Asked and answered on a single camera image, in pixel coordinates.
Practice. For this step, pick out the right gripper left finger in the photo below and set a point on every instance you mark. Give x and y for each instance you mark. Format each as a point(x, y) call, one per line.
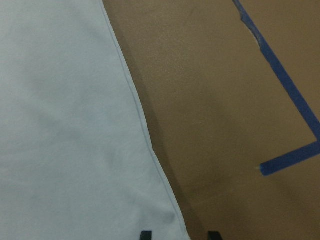
point(146, 235)

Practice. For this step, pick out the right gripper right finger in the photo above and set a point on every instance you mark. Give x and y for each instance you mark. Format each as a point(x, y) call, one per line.
point(214, 235)

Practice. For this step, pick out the light blue t-shirt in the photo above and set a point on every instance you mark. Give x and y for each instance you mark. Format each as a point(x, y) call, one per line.
point(76, 157)

